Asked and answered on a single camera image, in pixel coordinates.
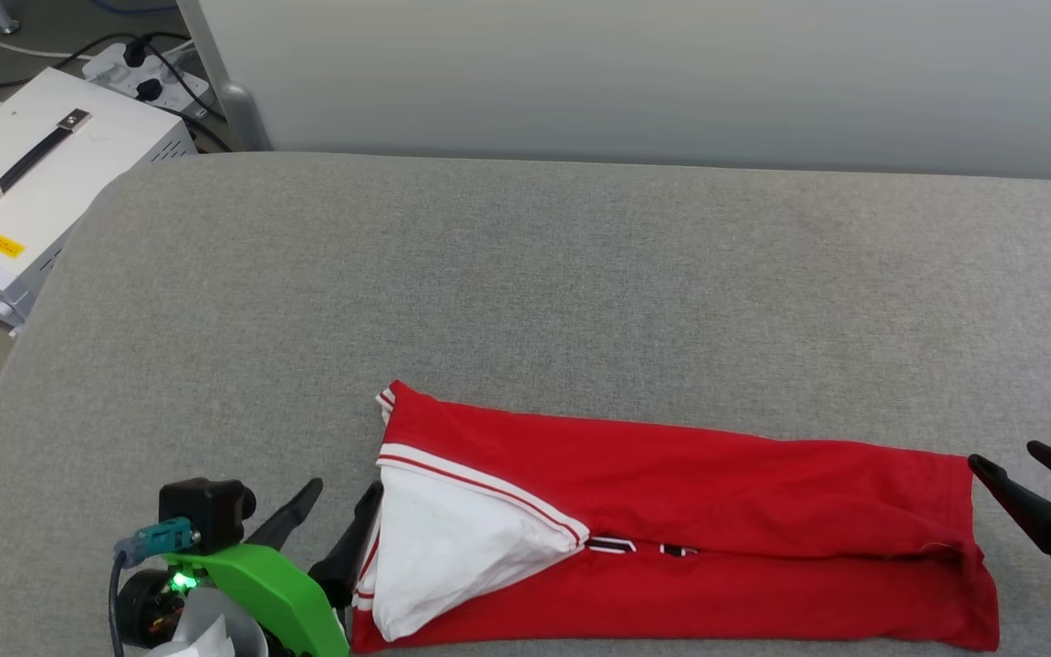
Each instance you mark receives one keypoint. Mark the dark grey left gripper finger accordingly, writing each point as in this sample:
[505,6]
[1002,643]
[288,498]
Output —
[352,547]
[288,516]

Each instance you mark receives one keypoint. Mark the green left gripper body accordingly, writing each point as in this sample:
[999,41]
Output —
[279,593]

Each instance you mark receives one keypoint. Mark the red white sleeved T-shirt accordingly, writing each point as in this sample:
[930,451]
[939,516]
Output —
[717,474]

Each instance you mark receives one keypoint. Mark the yellow warning sticker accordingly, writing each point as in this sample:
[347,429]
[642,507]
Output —
[3,245]

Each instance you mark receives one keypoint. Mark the white metal equipment case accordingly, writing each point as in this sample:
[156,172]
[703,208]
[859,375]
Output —
[115,155]

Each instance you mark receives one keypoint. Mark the grey metal table leg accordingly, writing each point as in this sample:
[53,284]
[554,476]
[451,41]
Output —
[234,109]
[1,16]

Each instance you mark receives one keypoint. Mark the black power plug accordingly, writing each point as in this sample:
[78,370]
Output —
[149,90]
[134,53]

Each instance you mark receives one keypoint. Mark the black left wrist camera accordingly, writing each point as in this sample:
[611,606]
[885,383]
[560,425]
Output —
[202,511]

